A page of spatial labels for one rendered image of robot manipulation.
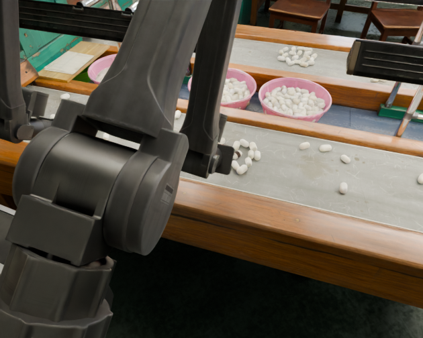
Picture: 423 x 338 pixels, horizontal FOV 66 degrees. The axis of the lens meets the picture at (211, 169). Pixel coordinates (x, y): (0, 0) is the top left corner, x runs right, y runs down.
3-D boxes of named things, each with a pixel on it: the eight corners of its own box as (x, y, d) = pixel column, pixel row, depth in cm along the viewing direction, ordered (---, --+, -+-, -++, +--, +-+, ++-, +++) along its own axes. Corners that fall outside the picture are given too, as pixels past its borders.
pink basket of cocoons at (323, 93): (323, 144, 115) (330, 123, 109) (249, 130, 121) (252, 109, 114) (327, 103, 133) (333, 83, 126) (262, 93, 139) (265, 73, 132)
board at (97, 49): (68, 82, 127) (66, 80, 127) (35, 77, 131) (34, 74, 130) (110, 47, 150) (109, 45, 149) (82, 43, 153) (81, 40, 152)
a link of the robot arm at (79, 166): (-4, 262, 21) (70, 290, 20) (51, 117, 22) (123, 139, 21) (69, 247, 30) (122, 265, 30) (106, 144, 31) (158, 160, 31)
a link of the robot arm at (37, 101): (-21, 128, 72) (15, 139, 72) (-10, 78, 71) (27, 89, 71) (16, 130, 84) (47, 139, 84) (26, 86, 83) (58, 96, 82)
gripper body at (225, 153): (194, 139, 78) (184, 137, 71) (236, 147, 76) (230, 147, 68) (189, 165, 78) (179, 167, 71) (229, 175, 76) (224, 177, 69)
